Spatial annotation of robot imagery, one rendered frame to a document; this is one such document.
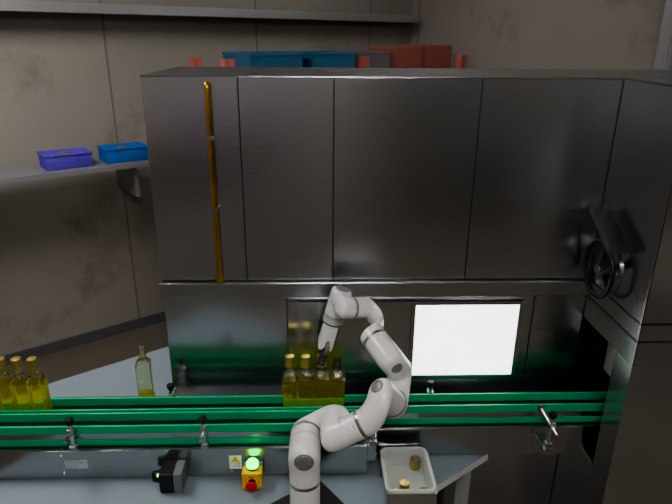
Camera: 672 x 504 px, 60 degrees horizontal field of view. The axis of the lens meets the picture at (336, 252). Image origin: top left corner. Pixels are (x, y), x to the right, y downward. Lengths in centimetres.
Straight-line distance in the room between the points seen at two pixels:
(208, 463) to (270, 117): 125
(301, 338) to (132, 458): 74
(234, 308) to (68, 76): 264
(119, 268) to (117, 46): 165
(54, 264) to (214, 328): 254
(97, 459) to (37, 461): 21
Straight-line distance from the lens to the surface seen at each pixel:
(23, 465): 246
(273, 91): 201
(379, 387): 173
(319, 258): 214
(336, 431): 177
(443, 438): 233
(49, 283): 472
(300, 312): 220
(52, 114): 447
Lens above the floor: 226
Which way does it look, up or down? 20 degrees down
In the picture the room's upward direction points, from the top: straight up
